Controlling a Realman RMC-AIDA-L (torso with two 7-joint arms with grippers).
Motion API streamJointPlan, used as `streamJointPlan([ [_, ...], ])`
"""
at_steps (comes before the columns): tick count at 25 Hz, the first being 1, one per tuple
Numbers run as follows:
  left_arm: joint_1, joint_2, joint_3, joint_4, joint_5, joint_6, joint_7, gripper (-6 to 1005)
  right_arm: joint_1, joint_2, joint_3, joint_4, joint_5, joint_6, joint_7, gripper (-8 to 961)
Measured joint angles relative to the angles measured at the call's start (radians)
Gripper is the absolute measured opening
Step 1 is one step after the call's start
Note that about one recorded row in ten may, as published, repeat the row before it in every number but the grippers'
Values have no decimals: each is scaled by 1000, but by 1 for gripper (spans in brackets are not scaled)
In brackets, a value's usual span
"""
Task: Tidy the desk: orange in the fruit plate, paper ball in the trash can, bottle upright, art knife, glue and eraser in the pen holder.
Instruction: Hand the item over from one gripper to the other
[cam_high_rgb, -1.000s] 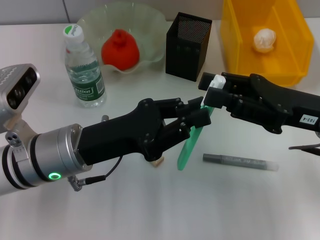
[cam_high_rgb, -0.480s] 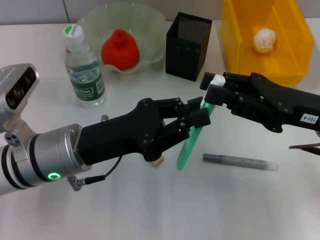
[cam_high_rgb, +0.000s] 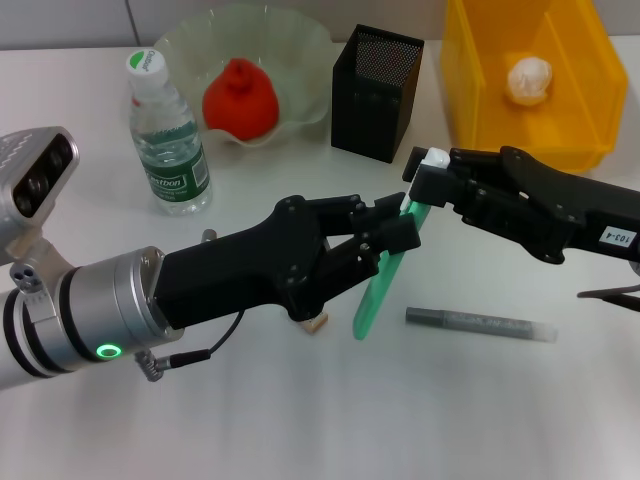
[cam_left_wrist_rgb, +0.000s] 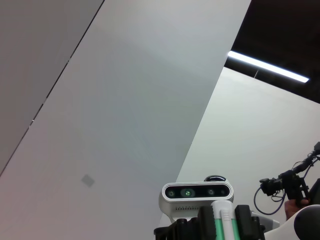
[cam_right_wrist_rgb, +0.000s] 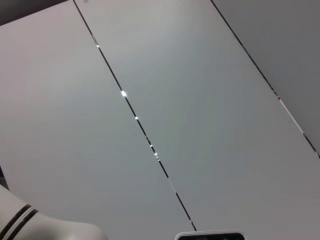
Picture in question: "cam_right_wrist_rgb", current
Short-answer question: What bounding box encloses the black white-rimmed device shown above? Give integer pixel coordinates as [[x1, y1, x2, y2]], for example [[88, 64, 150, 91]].
[[174, 230, 247, 240]]

